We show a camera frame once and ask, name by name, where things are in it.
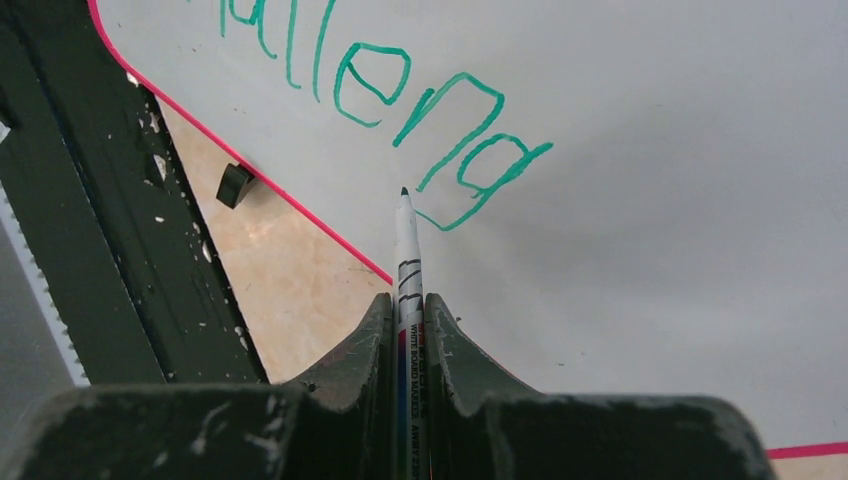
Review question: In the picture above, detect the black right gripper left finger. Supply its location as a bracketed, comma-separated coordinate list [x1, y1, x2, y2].
[1, 293, 392, 479]

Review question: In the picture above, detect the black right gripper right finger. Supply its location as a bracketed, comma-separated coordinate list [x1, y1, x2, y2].
[424, 293, 775, 479]

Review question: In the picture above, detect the pink framed whiteboard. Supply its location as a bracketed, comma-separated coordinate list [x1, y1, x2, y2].
[89, 1, 847, 458]

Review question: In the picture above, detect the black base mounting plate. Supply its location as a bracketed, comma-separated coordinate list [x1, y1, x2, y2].
[1, 1, 267, 384]

